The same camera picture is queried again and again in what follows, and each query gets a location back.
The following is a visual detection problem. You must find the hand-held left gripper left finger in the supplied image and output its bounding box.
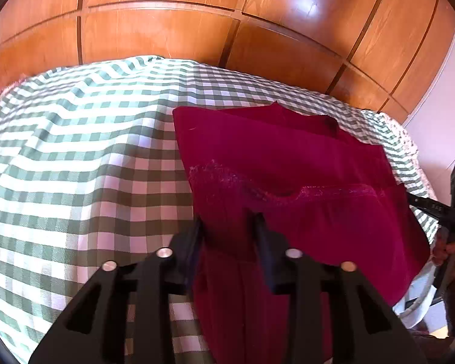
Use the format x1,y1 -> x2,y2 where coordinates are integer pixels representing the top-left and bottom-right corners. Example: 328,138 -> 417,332
28,216 -> 204,364

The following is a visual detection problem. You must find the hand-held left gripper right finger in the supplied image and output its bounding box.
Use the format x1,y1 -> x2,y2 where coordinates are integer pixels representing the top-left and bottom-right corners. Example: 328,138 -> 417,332
252,212 -> 427,364

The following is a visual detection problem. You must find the green white checkered blanket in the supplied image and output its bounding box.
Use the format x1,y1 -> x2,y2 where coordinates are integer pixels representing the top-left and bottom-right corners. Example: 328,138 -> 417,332
0,56 -> 440,364

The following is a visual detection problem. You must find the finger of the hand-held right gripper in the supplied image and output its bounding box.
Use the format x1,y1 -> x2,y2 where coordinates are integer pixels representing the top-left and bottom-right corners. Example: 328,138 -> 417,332
406,193 -> 440,218

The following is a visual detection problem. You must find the dark red knit garment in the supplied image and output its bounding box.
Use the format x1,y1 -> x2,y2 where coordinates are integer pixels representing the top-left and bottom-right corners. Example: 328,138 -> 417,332
172,100 -> 431,364

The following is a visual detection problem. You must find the wooden wardrobe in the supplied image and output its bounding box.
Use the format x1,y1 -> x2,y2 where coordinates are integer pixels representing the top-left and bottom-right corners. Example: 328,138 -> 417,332
0,0 -> 455,124

